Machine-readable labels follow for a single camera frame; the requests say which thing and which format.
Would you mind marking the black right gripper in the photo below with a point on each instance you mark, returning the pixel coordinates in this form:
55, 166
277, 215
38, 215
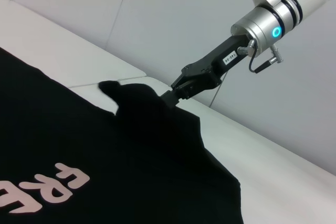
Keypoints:
210, 72

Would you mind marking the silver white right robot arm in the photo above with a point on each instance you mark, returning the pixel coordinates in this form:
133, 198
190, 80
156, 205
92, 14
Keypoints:
288, 3

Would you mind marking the black t-shirt with white lettering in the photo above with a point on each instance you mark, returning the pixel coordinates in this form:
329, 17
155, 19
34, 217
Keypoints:
105, 155

